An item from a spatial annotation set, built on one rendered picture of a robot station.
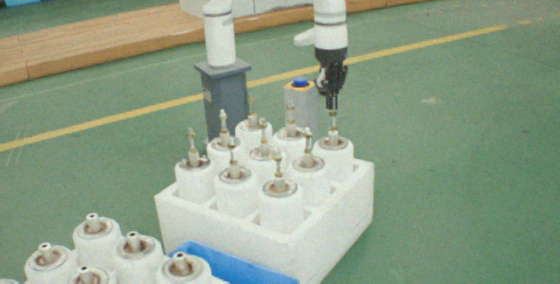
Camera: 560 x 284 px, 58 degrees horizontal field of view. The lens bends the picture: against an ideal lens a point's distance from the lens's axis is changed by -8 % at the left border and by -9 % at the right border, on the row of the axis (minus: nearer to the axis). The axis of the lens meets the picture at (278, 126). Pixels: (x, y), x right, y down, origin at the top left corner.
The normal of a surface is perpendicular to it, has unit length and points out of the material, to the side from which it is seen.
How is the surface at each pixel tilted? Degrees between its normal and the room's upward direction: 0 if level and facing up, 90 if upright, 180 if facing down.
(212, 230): 90
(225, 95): 90
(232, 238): 90
